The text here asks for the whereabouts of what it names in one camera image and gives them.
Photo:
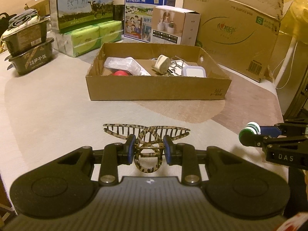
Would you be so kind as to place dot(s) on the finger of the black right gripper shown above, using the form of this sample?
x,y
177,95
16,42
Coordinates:
x,y
289,128
261,141

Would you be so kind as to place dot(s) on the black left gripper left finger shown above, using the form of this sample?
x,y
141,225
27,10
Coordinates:
x,y
67,184

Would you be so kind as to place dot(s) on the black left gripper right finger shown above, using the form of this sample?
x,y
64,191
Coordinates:
x,y
231,184

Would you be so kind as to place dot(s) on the green white small bottle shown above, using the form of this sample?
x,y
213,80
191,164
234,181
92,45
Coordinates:
x,y
248,133

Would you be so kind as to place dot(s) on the leopard print hair claw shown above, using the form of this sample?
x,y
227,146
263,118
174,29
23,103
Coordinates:
x,y
149,140

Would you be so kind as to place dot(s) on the yellow plastic bag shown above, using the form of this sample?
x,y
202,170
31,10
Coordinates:
x,y
294,21

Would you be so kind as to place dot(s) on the shallow brown cardboard tray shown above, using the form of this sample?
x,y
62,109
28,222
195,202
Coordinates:
x,y
103,86

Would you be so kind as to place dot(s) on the large brown cardboard box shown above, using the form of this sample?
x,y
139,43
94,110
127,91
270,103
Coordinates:
x,y
239,34

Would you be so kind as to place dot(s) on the red rubber toy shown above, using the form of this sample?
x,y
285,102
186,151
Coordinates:
x,y
121,73

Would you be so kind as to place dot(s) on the white power adapter plug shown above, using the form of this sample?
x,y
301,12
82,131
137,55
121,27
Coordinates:
x,y
162,64

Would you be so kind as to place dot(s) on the lower black instant-meal bowl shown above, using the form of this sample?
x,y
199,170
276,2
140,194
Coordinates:
x,y
33,58

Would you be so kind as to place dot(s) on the black instant-meal bowl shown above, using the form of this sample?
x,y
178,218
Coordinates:
x,y
26,38
33,58

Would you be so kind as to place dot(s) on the clear plastic bag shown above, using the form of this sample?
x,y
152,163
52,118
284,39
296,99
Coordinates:
x,y
126,64

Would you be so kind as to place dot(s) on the white remote control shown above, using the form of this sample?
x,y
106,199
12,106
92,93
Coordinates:
x,y
143,71

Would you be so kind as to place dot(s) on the green tissue pack bundle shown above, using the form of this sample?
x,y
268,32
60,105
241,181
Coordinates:
x,y
86,39

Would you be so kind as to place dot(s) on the white humidifier box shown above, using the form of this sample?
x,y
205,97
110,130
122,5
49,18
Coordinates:
x,y
174,25

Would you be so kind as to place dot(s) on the upper black instant-meal bowl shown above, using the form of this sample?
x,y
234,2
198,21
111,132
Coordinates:
x,y
26,38

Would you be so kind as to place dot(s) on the stack of folded cloths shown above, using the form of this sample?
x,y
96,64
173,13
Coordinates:
x,y
26,18

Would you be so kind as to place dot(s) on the black bag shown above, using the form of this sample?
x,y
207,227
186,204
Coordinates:
x,y
4,22

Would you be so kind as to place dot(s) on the green cow milk carton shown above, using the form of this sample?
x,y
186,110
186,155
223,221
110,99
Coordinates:
x,y
67,15

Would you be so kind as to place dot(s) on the flat cardboard box behind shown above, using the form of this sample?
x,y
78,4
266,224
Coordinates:
x,y
41,6

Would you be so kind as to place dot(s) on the dark box behind cartons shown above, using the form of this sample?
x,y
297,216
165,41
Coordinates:
x,y
118,12

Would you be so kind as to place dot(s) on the blue milk carton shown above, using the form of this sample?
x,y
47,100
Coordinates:
x,y
138,18

